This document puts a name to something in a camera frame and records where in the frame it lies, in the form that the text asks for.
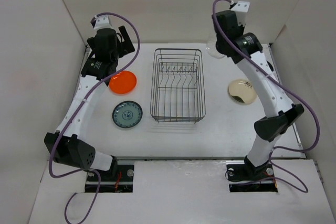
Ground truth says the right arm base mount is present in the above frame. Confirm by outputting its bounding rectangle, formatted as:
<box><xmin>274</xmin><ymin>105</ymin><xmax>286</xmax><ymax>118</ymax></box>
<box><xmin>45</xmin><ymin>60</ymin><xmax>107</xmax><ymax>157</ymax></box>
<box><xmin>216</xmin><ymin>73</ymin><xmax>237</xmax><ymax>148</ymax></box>
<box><xmin>225</xmin><ymin>162</ymin><xmax>278</xmax><ymax>193</ymax></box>

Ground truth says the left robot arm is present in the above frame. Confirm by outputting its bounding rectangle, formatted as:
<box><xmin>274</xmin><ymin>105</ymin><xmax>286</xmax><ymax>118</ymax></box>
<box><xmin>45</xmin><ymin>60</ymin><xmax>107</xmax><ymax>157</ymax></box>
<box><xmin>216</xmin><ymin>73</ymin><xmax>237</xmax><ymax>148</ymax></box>
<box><xmin>44</xmin><ymin>25</ymin><xmax>139</xmax><ymax>180</ymax></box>

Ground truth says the clear glass plate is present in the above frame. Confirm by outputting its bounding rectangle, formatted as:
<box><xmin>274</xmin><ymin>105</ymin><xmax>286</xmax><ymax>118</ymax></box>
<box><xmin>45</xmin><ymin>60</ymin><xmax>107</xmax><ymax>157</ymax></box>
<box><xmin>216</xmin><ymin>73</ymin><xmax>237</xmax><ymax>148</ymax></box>
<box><xmin>206</xmin><ymin>40</ymin><xmax>225</xmax><ymax>59</ymax></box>

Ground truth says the orange plate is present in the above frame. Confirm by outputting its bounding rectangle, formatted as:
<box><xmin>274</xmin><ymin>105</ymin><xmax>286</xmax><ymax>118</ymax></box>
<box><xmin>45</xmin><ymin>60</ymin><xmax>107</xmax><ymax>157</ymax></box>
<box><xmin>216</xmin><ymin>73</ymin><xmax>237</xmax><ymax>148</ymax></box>
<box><xmin>109</xmin><ymin>70</ymin><xmax>137</xmax><ymax>95</ymax></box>

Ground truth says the black plate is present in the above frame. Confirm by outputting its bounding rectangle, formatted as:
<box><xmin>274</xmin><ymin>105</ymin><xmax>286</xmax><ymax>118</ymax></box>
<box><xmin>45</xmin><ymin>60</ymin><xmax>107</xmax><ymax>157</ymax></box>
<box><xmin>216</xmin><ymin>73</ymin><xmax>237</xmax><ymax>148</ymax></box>
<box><xmin>267</xmin><ymin>61</ymin><xmax>274</xmax><ymax>72</ymax></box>

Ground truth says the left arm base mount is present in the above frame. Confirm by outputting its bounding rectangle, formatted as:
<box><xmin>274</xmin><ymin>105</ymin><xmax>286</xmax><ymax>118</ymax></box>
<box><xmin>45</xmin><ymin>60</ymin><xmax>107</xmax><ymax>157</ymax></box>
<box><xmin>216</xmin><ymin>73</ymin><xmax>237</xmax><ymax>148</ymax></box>
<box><xmin>84</xmin><ymin>160</ymin><xmax>135</xmax><ymax>193</ymax></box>

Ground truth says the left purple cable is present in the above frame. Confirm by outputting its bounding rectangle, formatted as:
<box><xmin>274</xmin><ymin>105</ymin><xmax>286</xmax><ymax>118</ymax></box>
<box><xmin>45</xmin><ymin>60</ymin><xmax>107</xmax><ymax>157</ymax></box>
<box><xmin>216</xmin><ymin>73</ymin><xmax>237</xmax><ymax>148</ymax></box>
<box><xmin>48</xmin><ymin>12</ymin><xmax>140</xmax><ymax>224</ymax></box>

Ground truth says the purple cable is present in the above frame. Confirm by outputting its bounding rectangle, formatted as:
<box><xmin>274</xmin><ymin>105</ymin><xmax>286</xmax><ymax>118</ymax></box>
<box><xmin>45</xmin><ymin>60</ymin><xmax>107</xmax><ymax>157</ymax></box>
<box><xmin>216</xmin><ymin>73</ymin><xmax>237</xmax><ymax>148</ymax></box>
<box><xmin>212</xmin><ymin>0</ymin><xmax>321</xmax><ymax>193</ymax></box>
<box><xmin>48</xmin><ymin>12</ymin><xmax>140</xmax><ymax>224</ymax></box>

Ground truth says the grey wire dish rack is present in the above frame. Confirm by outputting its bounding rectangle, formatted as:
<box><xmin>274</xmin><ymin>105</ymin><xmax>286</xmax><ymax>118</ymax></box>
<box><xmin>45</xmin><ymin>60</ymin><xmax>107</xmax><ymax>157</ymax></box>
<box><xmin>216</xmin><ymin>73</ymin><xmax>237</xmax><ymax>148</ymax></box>
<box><xmin>150</xmin><ymin>48</ymin><xmax>206</xmax><ymax>123</ymax></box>

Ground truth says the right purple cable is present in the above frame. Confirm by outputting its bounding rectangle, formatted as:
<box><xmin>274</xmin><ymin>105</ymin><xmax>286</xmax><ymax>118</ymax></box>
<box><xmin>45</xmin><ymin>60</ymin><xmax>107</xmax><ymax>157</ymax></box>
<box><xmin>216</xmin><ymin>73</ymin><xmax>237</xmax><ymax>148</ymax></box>
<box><xmin>212</xmin><ymin>0</ymin><xmax>321</xmax><ymax>193</ymax></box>

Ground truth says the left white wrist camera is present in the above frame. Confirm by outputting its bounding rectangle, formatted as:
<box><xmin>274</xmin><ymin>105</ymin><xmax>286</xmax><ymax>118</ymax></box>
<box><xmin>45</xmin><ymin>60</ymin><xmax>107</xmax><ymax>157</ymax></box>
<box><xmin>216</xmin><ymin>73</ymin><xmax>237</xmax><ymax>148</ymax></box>
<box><xmin>91</xmin><ymin>15</ymin><xmax>113</xmax><ymax>30</ymax></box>

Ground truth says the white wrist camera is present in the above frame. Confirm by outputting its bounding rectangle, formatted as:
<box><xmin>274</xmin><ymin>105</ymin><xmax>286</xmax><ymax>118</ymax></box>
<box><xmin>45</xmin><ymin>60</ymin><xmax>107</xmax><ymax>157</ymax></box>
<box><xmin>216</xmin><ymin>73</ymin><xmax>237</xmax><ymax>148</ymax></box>
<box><xmin>91</xmin><ymin>15</ymin><xmax>113</xmax><ymax>30</ymax></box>
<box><xmin>229</xmin><ymin>1</ymin><xmax>250</xmax><ymax>26</ymax></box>

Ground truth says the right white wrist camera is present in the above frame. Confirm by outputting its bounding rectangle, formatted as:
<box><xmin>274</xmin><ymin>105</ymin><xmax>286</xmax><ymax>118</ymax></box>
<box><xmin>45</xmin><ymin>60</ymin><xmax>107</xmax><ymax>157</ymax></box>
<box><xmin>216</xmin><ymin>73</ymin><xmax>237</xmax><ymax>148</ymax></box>
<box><xmin>229</xmin><ymin>1</ymin><xmax>250</xmax><ymax>26</ymax></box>

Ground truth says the blue patterned plate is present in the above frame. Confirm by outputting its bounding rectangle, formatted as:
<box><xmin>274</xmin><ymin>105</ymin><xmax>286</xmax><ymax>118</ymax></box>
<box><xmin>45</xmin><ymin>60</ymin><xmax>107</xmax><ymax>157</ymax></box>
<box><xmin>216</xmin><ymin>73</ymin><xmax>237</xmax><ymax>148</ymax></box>
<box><xmin>111</xmin><ymin>101</ymin><xmax>143</xmax><ymax>129</ymax></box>

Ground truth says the cream floral plate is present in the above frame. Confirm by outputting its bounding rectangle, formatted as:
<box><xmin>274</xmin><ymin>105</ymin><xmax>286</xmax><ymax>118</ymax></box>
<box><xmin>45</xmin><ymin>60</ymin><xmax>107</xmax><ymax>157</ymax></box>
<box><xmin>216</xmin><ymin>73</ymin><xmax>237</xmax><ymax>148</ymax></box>
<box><xmin>227</xmin><ymin>79</ymin><xmax>257</xmax><ymax>105</ymax></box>

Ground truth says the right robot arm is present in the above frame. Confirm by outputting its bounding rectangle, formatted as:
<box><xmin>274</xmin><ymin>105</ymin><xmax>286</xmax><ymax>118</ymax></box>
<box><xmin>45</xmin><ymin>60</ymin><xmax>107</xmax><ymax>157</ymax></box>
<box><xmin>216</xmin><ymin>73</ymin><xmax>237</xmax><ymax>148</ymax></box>
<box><xmin>213</xmin><ymin>10</ymin><xmax>304</xmax><ymax>180</ymax></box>

